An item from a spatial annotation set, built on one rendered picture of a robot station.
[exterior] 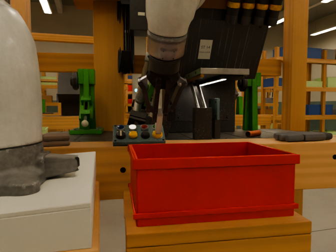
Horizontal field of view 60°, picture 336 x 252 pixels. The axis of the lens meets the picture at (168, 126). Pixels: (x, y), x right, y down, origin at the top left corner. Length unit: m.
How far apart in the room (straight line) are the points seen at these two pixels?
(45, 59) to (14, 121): 1.13
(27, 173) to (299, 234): 0.48
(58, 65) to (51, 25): 9.96
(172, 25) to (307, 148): 0.59
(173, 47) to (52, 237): 0.45
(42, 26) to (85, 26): 1.46
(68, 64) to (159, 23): 0.96
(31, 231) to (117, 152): 0.50
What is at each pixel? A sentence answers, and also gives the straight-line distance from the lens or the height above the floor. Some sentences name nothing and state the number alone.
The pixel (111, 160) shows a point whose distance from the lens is 0.83.
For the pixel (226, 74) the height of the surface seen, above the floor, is 1.11.
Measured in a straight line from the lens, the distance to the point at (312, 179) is 1.04.
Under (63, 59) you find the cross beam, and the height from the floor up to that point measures 1.24.
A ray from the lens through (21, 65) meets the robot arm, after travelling 0.46.
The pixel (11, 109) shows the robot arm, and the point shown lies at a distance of 0.44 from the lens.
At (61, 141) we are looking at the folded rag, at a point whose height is 0.91.
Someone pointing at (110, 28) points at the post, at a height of 1.38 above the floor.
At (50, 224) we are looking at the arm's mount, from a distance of 0.36.
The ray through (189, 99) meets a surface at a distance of 1.25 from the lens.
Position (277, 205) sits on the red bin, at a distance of 0.61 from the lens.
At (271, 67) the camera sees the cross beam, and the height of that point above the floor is 1.23.
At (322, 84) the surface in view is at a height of 1.48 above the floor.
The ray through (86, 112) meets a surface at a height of 0.99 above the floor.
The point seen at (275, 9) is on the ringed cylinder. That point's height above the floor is 1.33.
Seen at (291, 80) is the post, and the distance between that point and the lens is 1.69.
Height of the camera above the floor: 1.01
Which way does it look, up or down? 4 degrees down
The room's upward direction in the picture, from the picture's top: straight up
